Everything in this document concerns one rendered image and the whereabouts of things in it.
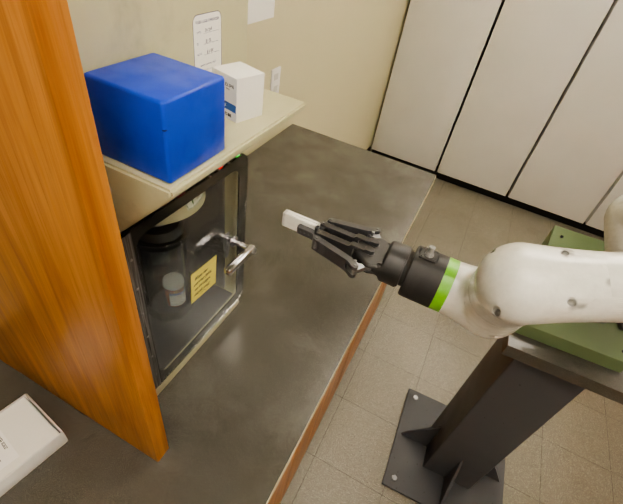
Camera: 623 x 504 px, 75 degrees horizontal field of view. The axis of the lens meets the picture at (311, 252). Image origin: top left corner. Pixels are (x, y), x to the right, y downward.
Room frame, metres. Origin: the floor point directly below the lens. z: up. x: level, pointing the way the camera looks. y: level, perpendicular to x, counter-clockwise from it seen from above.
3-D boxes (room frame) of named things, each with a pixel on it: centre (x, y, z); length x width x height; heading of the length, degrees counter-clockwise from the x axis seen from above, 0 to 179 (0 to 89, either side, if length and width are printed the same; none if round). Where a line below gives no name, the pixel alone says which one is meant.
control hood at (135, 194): (0.51, 0.16, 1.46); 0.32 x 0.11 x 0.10; 161
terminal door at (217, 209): (0.52, 0.20, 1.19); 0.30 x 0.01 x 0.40; 160
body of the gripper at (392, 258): (0.53, -0.12, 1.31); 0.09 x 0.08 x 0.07; 71
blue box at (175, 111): (0.41, 0.19, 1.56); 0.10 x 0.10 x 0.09; 71
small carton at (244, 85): (0.55, 0.14, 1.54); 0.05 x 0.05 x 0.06; 56
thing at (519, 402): (0.81, -0.76, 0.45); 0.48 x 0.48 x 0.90; 73
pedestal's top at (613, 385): (0.81, -0.76, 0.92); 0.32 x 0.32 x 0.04; 73
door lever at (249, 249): (0.58, 0.15, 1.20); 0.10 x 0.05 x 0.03; 160
